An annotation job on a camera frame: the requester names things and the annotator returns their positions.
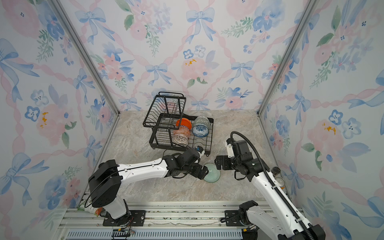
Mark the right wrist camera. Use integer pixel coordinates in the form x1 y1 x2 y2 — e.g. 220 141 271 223
226 139 251 158

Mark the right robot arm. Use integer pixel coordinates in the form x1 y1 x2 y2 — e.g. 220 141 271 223
215 153 326 240

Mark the black wire dish rack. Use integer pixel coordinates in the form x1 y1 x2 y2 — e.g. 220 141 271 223
143 92 214 156

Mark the green snack packet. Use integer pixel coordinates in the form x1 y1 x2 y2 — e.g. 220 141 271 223
77 201 104 217

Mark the brown lattice ceramic bowl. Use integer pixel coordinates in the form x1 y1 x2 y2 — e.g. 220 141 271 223
172 134 189 147

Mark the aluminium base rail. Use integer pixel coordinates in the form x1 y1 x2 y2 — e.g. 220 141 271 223
50 201 316 240

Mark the black corrugated cable conduit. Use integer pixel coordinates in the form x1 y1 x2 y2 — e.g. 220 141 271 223
229 131 316 240

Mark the orange can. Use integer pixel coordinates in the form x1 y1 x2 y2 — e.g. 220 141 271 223
276 177 286 190

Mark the blue patterned ceramic bowl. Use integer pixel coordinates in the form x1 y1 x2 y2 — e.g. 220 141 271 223
192 116 211 138

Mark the orange plastic bowl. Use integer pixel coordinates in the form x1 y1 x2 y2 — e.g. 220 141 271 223
176 118 192 130

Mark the red patterned ceramic bowl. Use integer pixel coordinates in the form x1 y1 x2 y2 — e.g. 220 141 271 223
174 126 190 139

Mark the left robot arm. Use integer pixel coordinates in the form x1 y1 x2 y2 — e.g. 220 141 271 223
85 146 209 220

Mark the mint green ceramic bowl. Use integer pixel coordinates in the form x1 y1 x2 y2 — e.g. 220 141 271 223
204 163 220 183

